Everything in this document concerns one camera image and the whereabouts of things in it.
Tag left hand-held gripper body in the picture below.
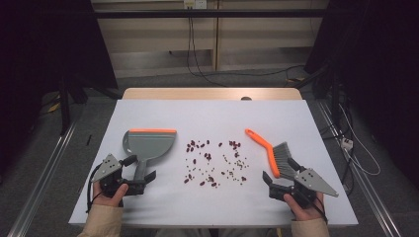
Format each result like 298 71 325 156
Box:
90 153 147 198

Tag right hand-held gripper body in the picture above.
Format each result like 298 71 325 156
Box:
269 168 340 209

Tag grey dustpan with orange edge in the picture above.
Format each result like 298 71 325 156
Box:
122 127 178 183

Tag orange brush with grey bristles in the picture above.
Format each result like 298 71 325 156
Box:
244 128 299 181

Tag red and green beans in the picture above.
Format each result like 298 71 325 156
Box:
183 139 250 188

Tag person's right hand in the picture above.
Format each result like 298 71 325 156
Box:
284 193 325 222

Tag person's left hand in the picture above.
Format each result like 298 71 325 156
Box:
92 181 129 208

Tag black metal stand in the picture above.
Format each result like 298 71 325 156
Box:
58 76 72 136

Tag white table cover board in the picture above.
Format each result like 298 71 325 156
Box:
68 99 360 228

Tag dark curtain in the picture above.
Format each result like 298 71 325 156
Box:
303 0 419 190

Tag black horizontal bar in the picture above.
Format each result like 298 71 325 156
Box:
93 9 328 20

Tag left hand-held gripper black cable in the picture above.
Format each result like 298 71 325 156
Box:
86 162 104 213

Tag hand-held gripper black cable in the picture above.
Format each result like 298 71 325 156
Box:
309 194 329 225
86 162 104 213

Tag right hand-held gripper black cable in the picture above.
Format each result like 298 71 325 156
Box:
309 194 329 225

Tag aluminium floor rail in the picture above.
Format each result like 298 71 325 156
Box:
316 100 402 237
7 120 79 237

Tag bundle of black floor cables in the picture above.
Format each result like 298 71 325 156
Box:
319 94 356 196

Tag white floor cable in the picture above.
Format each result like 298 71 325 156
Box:
338 103 381 177

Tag black floor cable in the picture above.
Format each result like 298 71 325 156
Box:
199 64 305 79

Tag black cable hanging from socket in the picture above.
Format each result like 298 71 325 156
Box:
186 8 228 88

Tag white wall socket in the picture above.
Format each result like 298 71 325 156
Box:
183 0 208 10

